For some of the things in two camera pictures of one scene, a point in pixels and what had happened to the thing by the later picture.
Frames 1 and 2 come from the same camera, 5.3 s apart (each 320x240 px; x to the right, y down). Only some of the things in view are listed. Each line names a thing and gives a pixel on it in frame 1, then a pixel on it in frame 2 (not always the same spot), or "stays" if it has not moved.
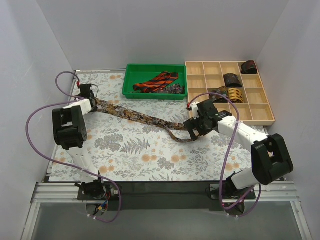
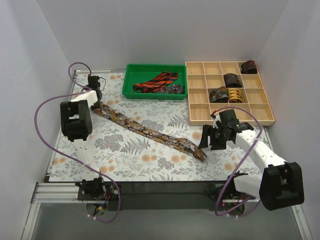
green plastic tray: x=135 y=74 stays
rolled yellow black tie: x=235 y=95 stays
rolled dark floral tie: x=232 y=80 stays
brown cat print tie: x=102 y=105 to x=146 y=130
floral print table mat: x=122 y=149 stays
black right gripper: x=196 y=124 to x=213 y=137
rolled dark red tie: x=249 y=67 stays
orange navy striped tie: x=158 y=83 stays
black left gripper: x=93 y=103 to x=96 y=105
